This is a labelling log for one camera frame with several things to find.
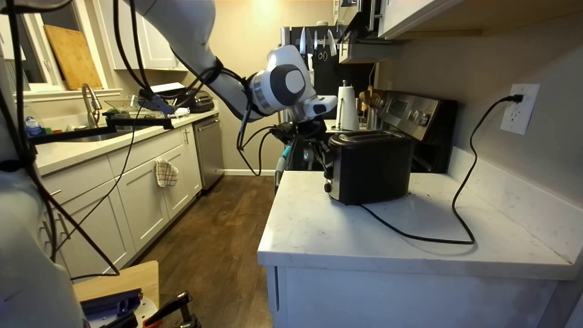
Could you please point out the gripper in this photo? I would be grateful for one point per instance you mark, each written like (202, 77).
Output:
(309, 130)

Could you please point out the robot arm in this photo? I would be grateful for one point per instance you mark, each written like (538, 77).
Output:
(191, 32)

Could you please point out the black toaster lever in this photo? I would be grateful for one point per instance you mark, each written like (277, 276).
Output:
(328, 173)

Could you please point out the black toaster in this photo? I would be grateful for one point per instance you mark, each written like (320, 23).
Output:
(371, 168)

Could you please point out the paper towel roll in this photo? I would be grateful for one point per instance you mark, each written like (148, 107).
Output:
(348, 109)

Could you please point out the utensil holder with wooden spoons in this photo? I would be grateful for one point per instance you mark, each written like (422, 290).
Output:
(371, 114)

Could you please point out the black fridge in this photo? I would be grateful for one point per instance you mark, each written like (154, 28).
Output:
(328, 75)

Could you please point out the stainless steel stove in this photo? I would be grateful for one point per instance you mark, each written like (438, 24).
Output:
(423, 123)

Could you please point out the stainless steel dishwasher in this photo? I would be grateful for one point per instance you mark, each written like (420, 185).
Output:
(209, 152)

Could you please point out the row of knives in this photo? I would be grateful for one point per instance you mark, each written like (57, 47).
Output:
(307, 43)

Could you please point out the range hood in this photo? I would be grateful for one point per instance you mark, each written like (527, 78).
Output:
(364, 41)

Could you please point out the checked dish towel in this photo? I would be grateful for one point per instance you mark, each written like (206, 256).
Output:
(166, 173)

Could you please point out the white base cabinets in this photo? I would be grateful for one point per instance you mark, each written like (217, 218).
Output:
(141, 200)

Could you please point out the dish rack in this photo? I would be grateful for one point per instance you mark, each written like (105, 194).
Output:
(130, 105)

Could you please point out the white upper cabinet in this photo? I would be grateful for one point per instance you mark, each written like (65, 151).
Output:
(478, 16)

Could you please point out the orange and black clamp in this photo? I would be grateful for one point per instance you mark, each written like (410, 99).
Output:
(171, 307)

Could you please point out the sink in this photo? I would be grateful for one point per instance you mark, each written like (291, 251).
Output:
(98, 135)

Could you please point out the silver tap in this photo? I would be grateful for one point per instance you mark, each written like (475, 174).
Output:
(92, 102)

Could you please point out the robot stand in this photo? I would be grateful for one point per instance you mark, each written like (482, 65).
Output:
(118, 282)

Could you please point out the wooden cutting board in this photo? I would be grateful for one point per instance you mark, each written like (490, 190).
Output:
(73, 57)

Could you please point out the dish soap bottle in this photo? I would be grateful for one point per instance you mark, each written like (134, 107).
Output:
(33, 125)

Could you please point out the window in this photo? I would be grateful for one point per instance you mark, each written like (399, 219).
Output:
(50, 45)

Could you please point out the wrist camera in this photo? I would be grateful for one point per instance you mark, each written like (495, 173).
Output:
(283, 132)

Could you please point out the white wall cabinet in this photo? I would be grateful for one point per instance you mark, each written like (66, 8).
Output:
(155, 45)

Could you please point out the white wall socket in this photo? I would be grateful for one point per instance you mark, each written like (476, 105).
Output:
(518, 109)

